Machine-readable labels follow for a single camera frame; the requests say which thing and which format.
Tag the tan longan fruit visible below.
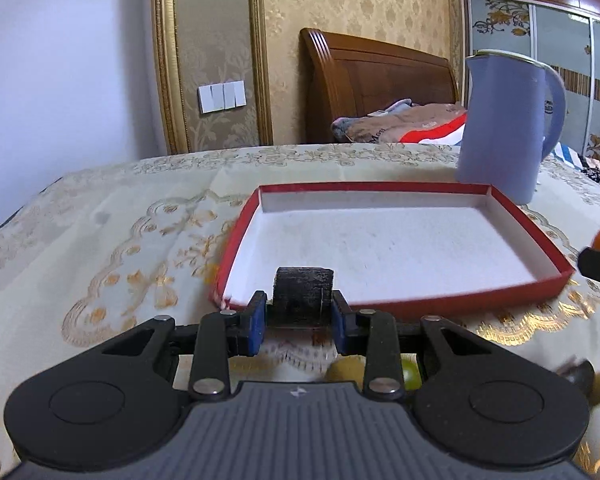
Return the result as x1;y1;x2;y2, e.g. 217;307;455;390
324;356;366;391

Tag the green tomato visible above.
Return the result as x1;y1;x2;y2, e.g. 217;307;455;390
401;356;422;390

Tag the dark sugarcane piece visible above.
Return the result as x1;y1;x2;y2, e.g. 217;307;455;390
555;358;595;398
268;266;334;327

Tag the small green longan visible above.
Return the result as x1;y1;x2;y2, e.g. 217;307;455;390
588;372;600;406

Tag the red cardboard box tray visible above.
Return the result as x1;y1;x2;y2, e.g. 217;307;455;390
211;181;573;320

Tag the cream gold patterned tablecloth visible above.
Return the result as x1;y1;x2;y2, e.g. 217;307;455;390
0;144;600;479

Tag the lavender blue pitcher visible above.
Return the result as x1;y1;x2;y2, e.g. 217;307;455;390
456;49;567;205

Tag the folded blanket on bed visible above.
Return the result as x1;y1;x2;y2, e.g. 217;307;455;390
330;99;467;146

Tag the wooden bed headboard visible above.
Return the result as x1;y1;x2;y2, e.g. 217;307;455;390
300;28;460;144

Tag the wardrobe with patterned doors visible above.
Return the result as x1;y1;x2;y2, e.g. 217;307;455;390
465;0;600;160

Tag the white wall switch panel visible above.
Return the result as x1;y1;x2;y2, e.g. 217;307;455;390
197;80;247;115

